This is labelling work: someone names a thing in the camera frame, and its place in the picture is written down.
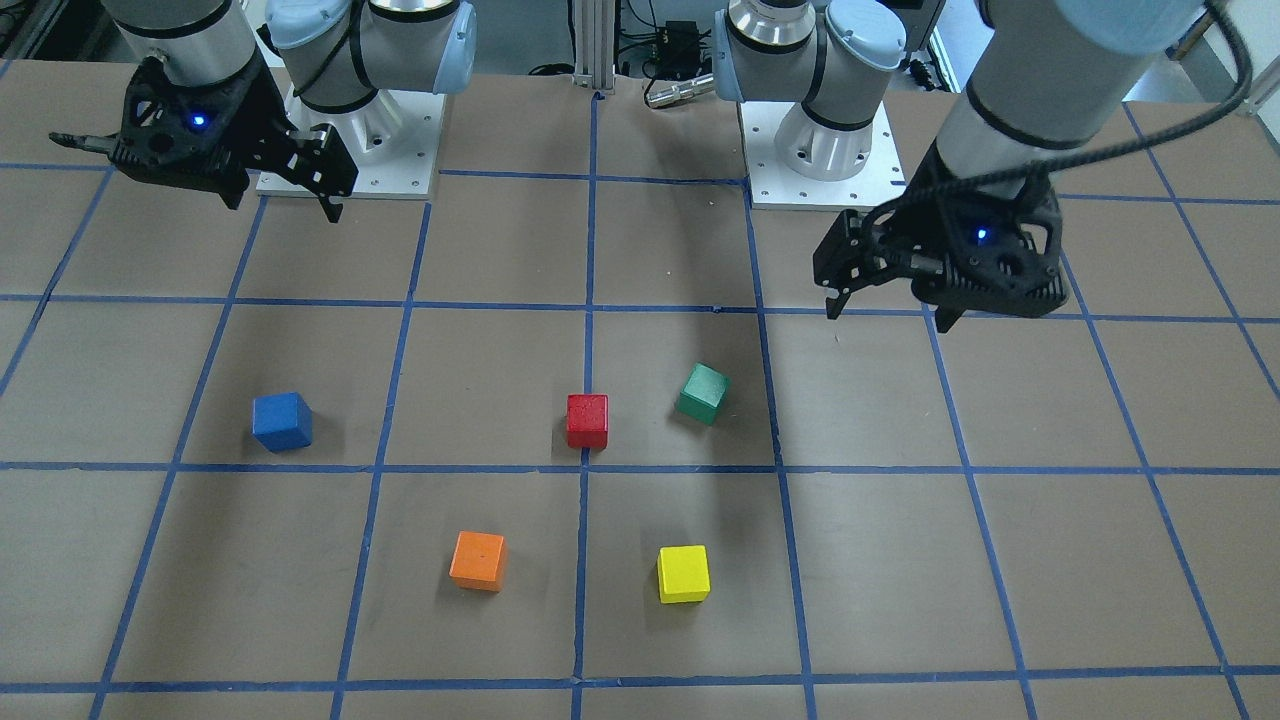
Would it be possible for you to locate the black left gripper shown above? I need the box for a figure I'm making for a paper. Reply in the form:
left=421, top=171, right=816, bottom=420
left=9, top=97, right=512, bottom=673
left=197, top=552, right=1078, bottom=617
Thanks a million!
left=812, top=173, right=1069, bottom=334

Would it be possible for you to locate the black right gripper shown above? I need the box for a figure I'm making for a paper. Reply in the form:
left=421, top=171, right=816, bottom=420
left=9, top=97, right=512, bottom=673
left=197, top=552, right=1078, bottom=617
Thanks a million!
left=49, top=60, right=357, bottom=224

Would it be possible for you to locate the red wooden block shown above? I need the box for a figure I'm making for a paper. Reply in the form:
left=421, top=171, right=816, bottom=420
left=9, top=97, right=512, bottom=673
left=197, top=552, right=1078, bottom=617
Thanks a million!
left=564, top=393, right=611, bottom=450

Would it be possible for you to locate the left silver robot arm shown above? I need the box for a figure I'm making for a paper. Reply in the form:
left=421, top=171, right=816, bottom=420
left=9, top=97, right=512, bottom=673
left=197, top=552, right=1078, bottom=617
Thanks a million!
left=710, top=1, right=1204, bottom=332

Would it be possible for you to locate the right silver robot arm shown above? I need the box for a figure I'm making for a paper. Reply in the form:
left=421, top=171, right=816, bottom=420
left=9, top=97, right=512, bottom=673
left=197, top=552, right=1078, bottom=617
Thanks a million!
left=49, top=1, right=477, bottom=223

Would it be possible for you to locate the green wooden block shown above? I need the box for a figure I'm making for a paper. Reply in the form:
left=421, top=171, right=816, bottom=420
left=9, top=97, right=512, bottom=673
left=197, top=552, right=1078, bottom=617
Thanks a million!
left=675, top=363, right=731, bottom=427

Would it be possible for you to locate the blue wooden block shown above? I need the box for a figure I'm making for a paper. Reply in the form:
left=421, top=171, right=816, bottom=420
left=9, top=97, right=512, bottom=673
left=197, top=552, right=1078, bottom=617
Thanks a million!
left=251, top=392, right=314, bottom=454

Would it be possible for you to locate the yellow wooden block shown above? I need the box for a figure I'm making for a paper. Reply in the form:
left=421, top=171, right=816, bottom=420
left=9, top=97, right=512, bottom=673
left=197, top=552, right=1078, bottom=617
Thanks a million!
left=655, top=544, right=710, bottom=603

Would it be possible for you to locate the orange wooden block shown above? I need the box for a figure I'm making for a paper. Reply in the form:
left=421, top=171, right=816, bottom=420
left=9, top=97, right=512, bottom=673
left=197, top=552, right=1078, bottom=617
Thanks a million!
left=448, top=530, right=508, bottom=593

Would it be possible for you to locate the brown paper table cover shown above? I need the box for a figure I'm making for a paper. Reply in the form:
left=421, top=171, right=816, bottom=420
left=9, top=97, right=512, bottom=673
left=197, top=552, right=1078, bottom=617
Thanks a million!
left=1, top=61, right=1277, bottom=719

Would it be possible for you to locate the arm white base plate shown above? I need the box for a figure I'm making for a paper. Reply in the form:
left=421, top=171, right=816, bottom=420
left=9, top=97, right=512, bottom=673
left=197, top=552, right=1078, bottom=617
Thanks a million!
left=285, top=90, right=451, bottom=201
left=739, top=102, right=908, bottom=211

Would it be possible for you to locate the aluminium frame post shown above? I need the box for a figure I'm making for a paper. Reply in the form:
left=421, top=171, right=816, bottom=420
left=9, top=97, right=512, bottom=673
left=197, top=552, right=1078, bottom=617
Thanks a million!
left=570, top=0, right=618, bottom=97

